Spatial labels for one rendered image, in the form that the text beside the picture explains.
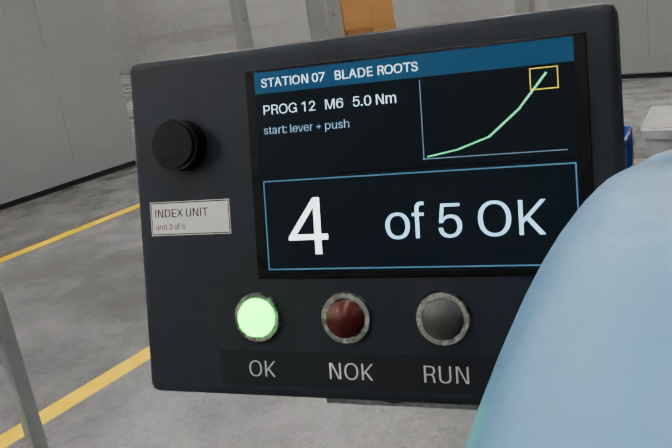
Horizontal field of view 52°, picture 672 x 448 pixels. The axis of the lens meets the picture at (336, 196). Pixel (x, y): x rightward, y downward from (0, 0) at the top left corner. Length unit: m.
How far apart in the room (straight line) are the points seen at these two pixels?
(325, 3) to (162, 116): 6.17
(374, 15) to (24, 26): 4.08
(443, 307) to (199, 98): 0.17
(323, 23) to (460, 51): 6.25
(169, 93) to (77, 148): 6.25
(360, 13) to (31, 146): 4.18
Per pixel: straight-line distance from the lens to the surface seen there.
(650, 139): 3.62
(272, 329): 0.38
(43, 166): 6.47
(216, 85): 0.39
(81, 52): 6.72
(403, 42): 0.35
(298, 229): 0.36
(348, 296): 0.36
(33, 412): 2.14
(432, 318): 0.34
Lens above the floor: 1.27
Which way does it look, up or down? 16 degrees down
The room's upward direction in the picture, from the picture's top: 8 degrees counter-clockwise
